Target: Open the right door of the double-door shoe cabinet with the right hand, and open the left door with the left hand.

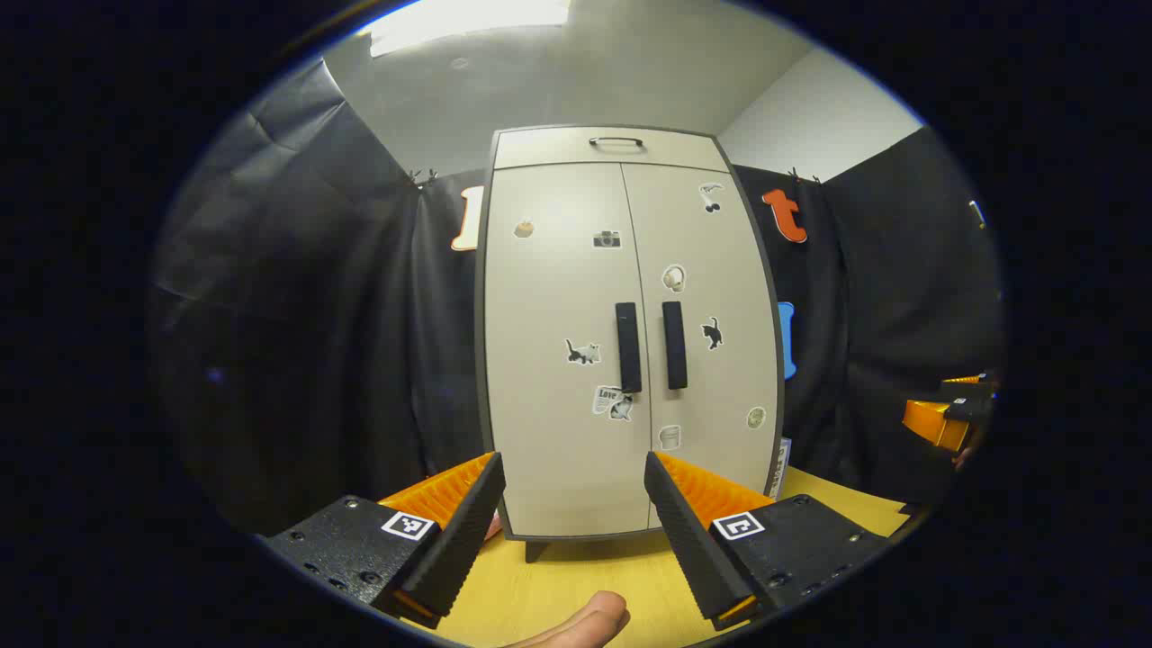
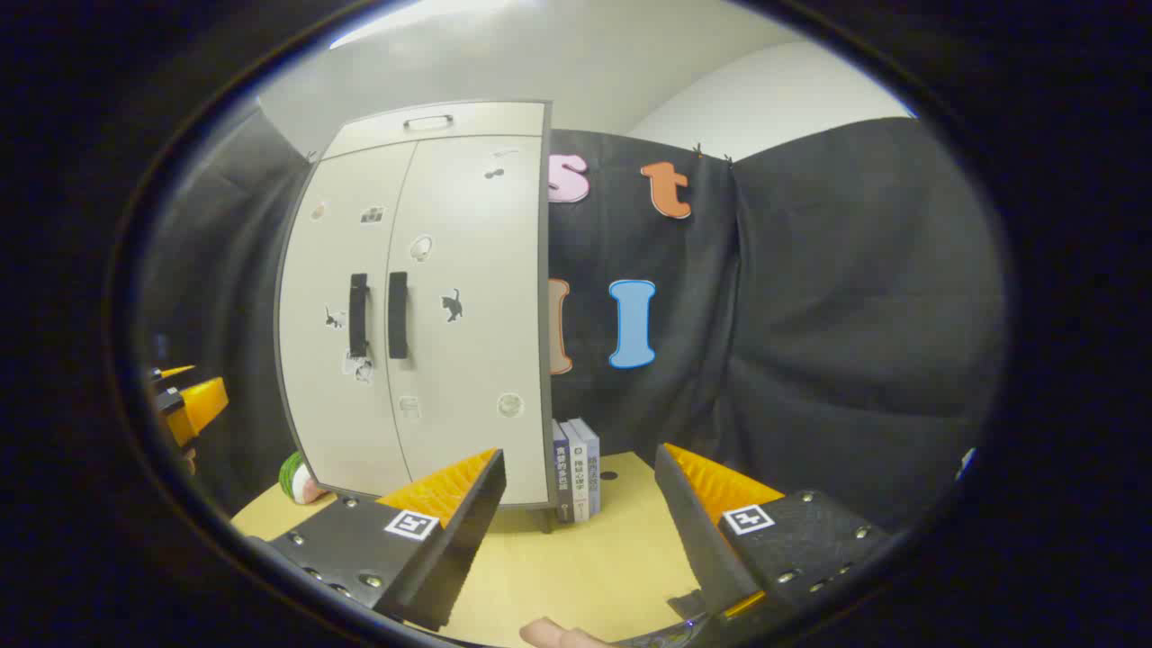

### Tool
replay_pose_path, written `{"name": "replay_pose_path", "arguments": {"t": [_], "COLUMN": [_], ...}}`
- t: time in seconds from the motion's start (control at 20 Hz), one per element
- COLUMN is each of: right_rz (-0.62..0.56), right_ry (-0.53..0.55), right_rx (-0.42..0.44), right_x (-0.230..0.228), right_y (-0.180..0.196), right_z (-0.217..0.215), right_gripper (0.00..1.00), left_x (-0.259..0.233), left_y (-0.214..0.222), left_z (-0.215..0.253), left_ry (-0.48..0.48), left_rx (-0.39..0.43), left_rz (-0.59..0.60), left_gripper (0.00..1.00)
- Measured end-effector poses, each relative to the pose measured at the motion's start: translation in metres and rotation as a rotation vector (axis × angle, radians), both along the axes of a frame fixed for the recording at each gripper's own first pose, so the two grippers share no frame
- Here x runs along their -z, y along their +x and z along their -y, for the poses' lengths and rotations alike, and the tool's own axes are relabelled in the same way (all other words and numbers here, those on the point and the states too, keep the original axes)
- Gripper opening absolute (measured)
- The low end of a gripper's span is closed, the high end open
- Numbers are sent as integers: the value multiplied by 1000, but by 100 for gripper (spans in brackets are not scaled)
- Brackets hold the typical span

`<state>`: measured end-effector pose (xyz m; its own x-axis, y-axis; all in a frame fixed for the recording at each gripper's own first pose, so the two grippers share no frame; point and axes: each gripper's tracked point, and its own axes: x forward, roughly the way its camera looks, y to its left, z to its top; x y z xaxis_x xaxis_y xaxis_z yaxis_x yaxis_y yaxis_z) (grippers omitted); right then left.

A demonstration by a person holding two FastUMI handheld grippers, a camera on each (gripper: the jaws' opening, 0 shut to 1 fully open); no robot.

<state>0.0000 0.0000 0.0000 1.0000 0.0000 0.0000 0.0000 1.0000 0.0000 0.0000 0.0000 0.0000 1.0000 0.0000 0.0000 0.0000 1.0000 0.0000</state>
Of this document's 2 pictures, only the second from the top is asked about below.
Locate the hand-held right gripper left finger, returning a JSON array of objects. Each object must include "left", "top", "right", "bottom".
[{"left": 267, "top": 448, "right": 507, "bottom": 633}]

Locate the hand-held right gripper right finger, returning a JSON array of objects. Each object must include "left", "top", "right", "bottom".
[{"left": 654, "top": 443, "right": 892, "bottom": 622}]

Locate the white door with camera sticker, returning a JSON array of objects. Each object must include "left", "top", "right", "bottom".
[{"left": 277, "top": 142, "right": 417, "bottom": 498}]

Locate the white door with headphone sticker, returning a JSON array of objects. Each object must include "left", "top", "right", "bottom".
[{"left": 385, "top": 135, "right": 552, "bottom": 507}]

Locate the white double-door shoe cabinet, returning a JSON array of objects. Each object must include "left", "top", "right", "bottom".
[{"left": 274, "top": 99, "right": 554, "bottom": 534}]

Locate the white cabinet drawer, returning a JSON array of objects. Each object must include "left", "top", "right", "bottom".
[{"left": 319, "top": 101, "right": 548, "bottom": 161}]

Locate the green and pink toy ball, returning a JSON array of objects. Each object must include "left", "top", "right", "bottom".
[{"left": 278, "top": 452, "right": 329, "bottom": 505}]

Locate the dark blue book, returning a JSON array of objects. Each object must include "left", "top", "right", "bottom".
[{"left": 551, "top": 420, "right": 577, "bottom": 523}]

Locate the light blue book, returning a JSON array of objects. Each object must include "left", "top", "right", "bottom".
[{"left": 576, "top": 418, "right": 602, "bottom": 517}]

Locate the white book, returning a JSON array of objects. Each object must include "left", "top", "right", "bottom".
[{"left": 562, "top": 420, "right": 591, "bottom": 521}]

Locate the black backdrop cloth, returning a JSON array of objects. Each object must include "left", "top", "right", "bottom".
[{"left": 135, "top": 108, "right": 1009, "bottom": 532}]

